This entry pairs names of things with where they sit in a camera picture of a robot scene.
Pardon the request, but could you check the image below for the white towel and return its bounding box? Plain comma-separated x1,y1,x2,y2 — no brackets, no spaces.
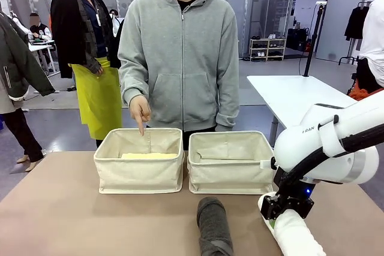
257,191,327,256

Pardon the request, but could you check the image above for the dark grey rolled towel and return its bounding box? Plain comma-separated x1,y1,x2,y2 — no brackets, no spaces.
196,196,235,256

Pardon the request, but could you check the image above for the pale cream towel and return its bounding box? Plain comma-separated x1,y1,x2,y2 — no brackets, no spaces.
121,152,178,160

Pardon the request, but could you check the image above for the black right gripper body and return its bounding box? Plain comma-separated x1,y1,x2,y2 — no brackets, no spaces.
260,177,315,221

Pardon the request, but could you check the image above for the seated background person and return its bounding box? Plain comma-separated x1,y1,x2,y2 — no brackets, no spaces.
28,13,53,44

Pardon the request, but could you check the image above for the person's left forearm grey sleeve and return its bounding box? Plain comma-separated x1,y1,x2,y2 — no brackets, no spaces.
214,67,241,128

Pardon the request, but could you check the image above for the wooden shoe rack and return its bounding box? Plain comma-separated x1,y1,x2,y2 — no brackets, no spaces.
249,37,287,61

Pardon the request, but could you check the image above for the person in white shirt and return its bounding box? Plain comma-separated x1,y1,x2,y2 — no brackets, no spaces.
356,0,384,95

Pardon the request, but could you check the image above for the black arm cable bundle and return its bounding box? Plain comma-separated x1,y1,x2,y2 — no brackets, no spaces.
277,121,384,192

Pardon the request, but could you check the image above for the clothes rack with black garment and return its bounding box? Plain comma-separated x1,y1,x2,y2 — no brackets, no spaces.
338,1,373,67

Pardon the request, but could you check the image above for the white background desk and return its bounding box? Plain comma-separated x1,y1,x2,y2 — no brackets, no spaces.
28,39,58,74

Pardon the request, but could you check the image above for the person in yellow apron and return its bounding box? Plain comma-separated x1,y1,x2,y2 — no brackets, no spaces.
50,0,124,149

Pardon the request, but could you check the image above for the person's right forearm grey sleeve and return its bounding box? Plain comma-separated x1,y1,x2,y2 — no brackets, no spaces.
118,58,151,101

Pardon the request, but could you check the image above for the cream fabric basket with label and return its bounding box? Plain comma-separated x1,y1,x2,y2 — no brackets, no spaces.
187,131,275,195

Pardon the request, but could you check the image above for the person's right hand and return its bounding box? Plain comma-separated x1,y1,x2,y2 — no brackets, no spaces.
128,95,152,137

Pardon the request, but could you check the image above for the white side table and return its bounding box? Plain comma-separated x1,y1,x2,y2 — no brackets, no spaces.
246,75,361,146

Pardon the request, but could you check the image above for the black storage box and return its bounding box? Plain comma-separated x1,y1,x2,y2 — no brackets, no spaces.
286,28,310,52

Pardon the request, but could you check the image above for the person in dark green jacket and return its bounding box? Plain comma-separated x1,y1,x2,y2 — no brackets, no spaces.
0,10,56,173

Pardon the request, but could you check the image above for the orange cloth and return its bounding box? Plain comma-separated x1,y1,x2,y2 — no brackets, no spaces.
349,87,376,101

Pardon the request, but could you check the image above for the person in grey hoodie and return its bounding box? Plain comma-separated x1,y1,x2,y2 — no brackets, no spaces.
118,0,241,133

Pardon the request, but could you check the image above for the black camera stand pole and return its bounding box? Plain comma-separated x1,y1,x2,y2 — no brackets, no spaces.
303,1,328,77

